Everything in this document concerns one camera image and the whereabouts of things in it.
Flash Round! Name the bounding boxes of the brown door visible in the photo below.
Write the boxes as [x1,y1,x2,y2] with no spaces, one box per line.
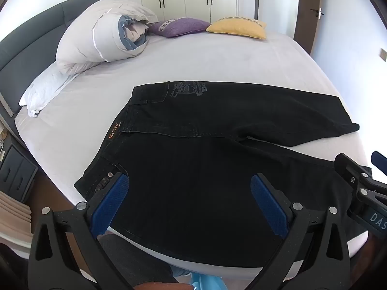
[294,0,325,56]

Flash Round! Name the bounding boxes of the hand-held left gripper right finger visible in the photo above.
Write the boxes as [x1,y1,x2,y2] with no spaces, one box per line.
[250,173,351,290]

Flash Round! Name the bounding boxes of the white pillow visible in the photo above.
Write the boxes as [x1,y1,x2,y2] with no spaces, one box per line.
[19,63,91,118]

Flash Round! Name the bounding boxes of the black pants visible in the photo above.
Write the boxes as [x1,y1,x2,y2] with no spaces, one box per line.
[74,81,373,269]

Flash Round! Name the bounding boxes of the purple cushion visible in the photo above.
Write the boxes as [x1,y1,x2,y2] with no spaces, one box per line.
[148,17,211,38]

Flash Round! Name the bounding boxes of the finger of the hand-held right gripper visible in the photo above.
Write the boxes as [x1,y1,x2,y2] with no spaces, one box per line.
[371,150,387,171]
[334,153,374,192]

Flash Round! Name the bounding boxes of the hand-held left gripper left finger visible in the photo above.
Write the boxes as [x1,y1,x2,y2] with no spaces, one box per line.
[28,172,135,290]

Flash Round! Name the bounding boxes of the beige layered stack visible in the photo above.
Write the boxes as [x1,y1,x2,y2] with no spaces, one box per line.
[0,190,34,248]

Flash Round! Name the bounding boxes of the grey upholstered headboard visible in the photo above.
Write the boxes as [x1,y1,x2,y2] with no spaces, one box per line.
[0,0,127,135]

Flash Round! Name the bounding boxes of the dark grey nightstand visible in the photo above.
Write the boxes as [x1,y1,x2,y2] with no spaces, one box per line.
[0,143,38,204]

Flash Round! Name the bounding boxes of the light blue object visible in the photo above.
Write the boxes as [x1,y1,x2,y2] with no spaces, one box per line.
[172,266,225,290]

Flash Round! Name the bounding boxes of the yellow cushion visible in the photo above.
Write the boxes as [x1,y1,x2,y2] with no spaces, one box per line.
[206,17,267,40]

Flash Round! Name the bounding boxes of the rolled white duvet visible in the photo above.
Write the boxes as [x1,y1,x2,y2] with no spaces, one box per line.
[55,0,159,75]

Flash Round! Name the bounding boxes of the bed with white sheet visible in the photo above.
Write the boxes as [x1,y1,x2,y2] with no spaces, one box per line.
[14,29,373,280]

